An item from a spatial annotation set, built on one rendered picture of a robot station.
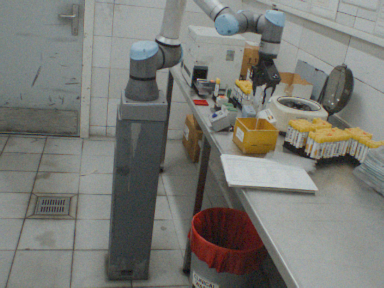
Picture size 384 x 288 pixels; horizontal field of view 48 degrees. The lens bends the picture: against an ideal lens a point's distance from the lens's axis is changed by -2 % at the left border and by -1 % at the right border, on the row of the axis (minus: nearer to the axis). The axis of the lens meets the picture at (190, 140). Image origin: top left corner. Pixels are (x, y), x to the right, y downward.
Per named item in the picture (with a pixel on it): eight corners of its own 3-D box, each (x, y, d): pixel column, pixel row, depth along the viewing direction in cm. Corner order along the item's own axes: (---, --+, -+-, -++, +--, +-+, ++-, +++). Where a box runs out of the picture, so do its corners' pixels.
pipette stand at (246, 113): (236, 125, 195) (240, 104, 191) (251, 127, 196) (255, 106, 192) (239, 134, 186) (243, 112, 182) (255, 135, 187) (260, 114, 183)
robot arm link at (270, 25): (270, 9, 162) (290, 13, 157) (264, 38, 166) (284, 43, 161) (260, 8, 156) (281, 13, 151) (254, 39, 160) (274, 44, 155)
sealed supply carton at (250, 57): (220, 62, 311) (224, 36, 304) (252, 66, 314) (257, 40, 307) (227, 74, 283) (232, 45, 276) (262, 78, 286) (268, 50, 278)
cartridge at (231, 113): (223, 120, 199) (225, 107, 196) (233, 121, 200) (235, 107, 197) (225, 124, 195) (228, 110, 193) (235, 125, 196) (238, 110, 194)
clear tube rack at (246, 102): (230, 99, 231) (232, 86, 228) (248, 101, 233) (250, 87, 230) (241, 113, 212) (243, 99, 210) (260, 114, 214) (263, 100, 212)
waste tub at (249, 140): (231, 140, 179) (235, 117, 175) (261, 140, 183) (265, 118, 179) (243, 154, 167) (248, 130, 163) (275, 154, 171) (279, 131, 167)
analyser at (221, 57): (181, 74, 267) (188, 24, 255) (224, 77, 273) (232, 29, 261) (191, 89, 239) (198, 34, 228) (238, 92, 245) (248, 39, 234)
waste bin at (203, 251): (174, 275, 229) (185, 203, 212) (240, 273, 237) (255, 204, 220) (187, 332, 195) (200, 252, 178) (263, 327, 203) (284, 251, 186)
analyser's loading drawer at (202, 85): (191, 82, 244) (192, 74, 242) (203, 83, 246) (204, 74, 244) (198, 93, 226) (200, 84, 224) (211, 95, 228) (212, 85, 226)
